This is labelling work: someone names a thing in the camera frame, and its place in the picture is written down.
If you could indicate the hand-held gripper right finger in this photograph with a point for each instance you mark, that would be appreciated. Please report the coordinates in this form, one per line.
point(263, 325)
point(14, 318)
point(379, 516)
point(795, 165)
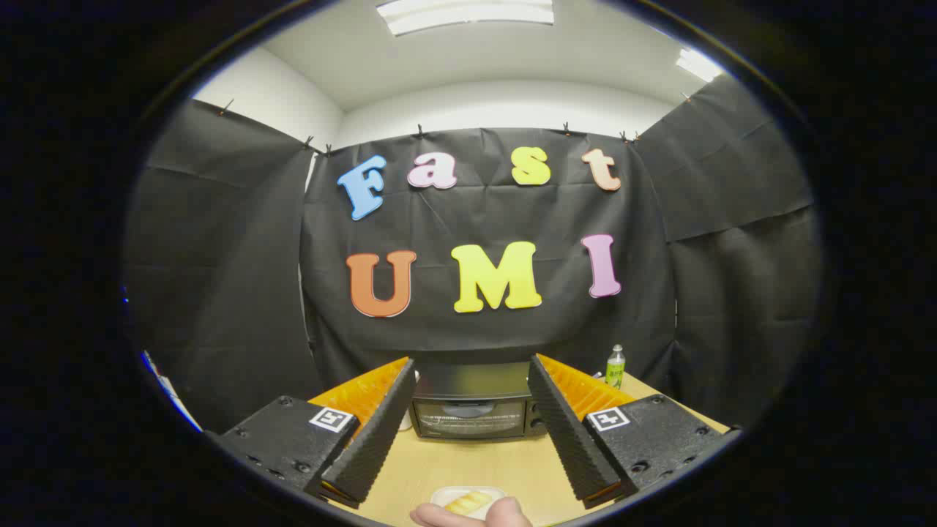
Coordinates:
point(567, 439)

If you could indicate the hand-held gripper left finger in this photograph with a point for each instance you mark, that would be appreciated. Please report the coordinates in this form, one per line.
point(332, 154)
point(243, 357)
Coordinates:
point(377, 439)

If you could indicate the black toaster oven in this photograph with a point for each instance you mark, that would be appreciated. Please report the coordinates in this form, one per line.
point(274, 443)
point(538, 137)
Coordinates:
point(468, 380)

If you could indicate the golden bread roll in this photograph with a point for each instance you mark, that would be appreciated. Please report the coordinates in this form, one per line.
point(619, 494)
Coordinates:
point(468, 502)

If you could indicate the white slot toaster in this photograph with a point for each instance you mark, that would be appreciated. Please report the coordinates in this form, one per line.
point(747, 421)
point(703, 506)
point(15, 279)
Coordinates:
point(406, 421)

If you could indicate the green drink bottle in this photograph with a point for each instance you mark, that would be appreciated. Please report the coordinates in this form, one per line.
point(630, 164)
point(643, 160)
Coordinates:
point(616, 369)

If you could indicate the small white plate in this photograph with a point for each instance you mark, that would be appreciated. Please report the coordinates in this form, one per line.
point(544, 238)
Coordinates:
point(441, 497)

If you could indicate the small ceiling light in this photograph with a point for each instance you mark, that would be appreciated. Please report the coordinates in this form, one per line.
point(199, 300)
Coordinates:
point(697, 64)

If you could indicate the long ceiling light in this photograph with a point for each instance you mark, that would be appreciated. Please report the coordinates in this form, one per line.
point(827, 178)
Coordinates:
point(468, 13)

